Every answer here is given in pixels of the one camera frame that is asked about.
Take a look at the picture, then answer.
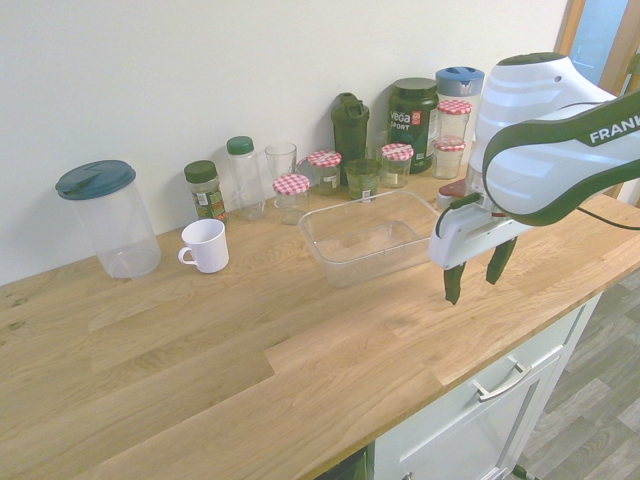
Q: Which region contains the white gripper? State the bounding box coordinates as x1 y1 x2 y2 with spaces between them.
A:
428 202 526 305

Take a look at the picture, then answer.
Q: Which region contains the clear rectangular plastic container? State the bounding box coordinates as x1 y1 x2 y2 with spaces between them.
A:
298 188 444 290

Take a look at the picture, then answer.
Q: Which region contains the dark Vega protein powder tub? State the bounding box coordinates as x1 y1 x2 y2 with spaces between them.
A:
387 77 440 175

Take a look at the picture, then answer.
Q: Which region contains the glass jar red checkered lid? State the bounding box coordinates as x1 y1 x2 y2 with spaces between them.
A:
380 143 415 190
272 174 311 226
437 99 473 144
432 139 467 180
307 150 343 196

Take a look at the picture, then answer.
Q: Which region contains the green tinted glass beaker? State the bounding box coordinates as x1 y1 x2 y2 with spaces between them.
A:
344 158 384 203

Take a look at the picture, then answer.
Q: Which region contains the narrow clear glass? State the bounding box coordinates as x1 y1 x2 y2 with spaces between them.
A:
367 130 390 164

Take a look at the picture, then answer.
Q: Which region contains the dark green shaker bottle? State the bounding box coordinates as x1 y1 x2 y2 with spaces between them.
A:
330 92 371 187

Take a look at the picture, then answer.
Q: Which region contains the clear pitcher with blue lid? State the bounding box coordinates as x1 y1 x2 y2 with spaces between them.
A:
434 66 485 151

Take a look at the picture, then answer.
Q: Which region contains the tall clear drinking glass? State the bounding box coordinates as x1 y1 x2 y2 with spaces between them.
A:
264 142 299 187

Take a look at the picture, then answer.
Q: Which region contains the clear bottle with green cap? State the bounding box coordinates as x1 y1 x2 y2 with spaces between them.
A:
225 135 267 222

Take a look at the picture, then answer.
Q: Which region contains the wooden framed glass door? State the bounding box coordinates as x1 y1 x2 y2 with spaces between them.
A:
554 0 640 207

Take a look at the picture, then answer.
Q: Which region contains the white plastic mug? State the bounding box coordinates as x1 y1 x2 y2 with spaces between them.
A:
177 218 230 275

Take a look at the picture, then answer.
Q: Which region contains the spice jar with green lid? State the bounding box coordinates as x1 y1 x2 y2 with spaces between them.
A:
183 159 230 226

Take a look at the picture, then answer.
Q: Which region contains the clear pitcher with teal lid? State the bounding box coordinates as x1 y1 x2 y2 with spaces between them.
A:
54 159 162 280

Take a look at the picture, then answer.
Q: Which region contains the silver drawer handle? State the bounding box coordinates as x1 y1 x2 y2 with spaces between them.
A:
472 362 532 403

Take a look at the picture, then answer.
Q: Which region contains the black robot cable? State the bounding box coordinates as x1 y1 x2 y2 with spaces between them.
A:
574 205 640 232

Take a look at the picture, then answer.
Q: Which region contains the white drawer with handle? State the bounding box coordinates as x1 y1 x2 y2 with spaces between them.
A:
372 289 604 480

